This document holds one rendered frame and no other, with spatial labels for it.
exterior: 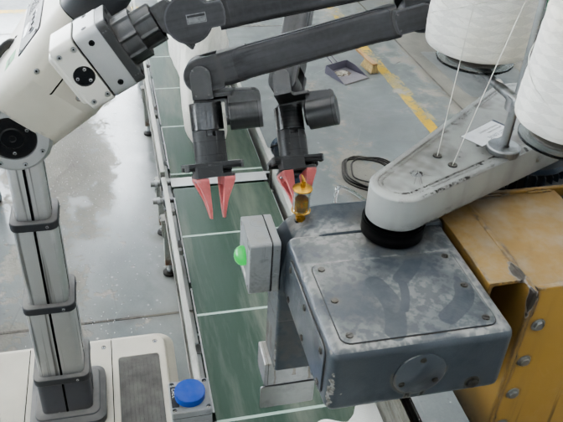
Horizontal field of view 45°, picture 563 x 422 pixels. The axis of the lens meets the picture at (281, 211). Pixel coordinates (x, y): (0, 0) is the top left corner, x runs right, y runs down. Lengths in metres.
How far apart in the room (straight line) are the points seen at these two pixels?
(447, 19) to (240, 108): 0.37
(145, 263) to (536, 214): 2.18
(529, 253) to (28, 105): 0.96
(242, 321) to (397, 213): 1.33
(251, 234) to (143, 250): 2.16
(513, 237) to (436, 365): 0.26
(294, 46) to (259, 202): 1.60
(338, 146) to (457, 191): 2.97
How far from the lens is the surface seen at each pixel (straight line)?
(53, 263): 1.77
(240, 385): 2.03
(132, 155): 3.81
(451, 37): 1.06
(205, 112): 1.19
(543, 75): 0.87
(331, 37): 1.19
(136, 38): 1.17
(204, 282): 2.34
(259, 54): 1.18
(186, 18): 1.15
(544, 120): 0.87
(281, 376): 1.18
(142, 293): 2.89
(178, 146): 3.10
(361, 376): 0.84
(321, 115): 1.33
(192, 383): 1.40
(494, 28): 1.05
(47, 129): 1.49
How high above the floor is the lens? 1.91
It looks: 35 degrees down
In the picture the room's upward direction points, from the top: 4 degrees clockwise
